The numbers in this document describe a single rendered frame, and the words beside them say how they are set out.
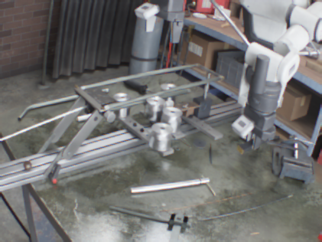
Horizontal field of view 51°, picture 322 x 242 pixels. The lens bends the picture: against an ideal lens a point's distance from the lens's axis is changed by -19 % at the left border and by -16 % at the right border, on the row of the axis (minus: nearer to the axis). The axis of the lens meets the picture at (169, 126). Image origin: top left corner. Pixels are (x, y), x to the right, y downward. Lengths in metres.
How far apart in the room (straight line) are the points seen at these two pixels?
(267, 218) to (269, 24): 0.72
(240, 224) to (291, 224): 0.14
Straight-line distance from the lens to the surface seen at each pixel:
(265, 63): 0.90
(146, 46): 2.90
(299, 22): 1.12
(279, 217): 0.90
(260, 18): 1.36
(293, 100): 2.39
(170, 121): 1.01
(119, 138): 1.00
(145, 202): 0.85
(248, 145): 1.08
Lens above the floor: 1.43
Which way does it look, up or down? 29 degrees down
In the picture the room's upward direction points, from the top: 10 degrees clockwise
